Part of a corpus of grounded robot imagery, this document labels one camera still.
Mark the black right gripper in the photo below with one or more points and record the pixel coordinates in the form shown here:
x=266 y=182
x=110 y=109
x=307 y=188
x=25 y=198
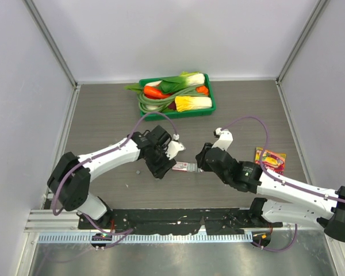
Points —
x=201 y=162

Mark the colourful snack packet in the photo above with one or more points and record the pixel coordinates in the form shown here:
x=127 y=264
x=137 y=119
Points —
x=274 y=161

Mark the yellow napa cabbage toy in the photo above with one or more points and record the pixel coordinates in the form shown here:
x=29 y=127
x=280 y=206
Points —
x=188 y=103

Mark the red white staple box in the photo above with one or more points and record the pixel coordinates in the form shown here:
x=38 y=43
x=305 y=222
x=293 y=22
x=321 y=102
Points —
x=187 y=167

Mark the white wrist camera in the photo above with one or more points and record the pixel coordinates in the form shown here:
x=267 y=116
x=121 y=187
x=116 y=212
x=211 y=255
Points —
x=174 y=148
x=224 y=139

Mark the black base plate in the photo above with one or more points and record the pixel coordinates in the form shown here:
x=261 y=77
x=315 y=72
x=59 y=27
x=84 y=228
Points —
x=217 y=221

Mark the purple beet toy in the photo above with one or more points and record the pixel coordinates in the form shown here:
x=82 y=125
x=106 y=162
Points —
x=172 y=106

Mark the green long beans toy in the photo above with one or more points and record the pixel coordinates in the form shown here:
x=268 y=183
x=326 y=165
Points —
x=147 y=104

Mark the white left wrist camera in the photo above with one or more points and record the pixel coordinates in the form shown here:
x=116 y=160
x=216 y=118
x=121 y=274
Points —
x=174 y=148

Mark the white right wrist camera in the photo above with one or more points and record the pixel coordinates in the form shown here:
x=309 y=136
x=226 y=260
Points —
x=224 y=139

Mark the green bok choy toy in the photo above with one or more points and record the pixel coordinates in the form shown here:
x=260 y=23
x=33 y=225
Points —
x=170 y=84

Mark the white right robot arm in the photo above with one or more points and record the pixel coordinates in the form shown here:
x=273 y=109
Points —
x=302 y=203

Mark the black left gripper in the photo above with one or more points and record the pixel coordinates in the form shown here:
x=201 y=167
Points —
x=160 y=171

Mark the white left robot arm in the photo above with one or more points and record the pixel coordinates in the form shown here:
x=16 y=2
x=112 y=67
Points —
x=72 y=176

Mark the small orange carrot toy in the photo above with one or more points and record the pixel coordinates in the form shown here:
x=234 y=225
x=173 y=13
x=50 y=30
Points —
x=203 y=90

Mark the green plastic tray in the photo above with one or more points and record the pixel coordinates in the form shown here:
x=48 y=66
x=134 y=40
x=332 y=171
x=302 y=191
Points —
x=192 y=113

